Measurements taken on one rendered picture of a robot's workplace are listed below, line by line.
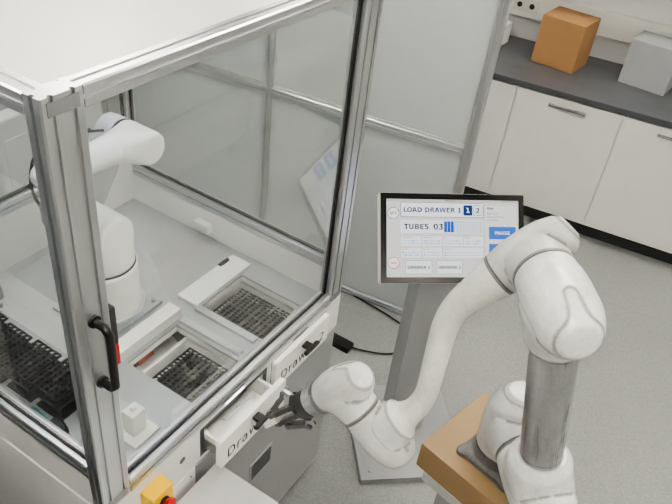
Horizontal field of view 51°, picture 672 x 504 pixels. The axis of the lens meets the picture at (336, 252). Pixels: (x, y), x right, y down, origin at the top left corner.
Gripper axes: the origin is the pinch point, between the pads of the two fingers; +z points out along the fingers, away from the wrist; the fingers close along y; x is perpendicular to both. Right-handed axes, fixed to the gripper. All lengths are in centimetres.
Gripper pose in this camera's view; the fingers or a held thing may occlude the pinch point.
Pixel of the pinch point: (273, 420)
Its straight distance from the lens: 198.8
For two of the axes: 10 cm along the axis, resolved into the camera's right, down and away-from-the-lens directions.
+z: -5.6, 4.2, 7.1
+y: -6.2, -7.8, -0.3
